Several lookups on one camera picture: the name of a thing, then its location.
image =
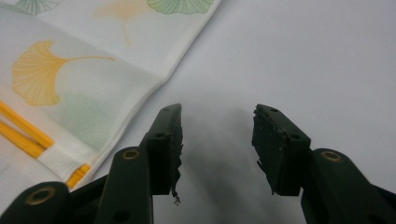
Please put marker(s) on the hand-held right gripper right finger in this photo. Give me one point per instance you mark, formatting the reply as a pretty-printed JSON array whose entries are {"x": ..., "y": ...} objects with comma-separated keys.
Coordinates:
[{"x": 280, "y": 149}]

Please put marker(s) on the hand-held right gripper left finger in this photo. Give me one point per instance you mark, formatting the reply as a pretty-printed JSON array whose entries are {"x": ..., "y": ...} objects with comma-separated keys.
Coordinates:
[{"x": 162, "y": 155}]

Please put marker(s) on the white leaf-print mesh laundry bag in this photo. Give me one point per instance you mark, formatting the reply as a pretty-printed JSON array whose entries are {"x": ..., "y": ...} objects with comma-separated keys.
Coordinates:
[{"x": 93, "y": 93}]

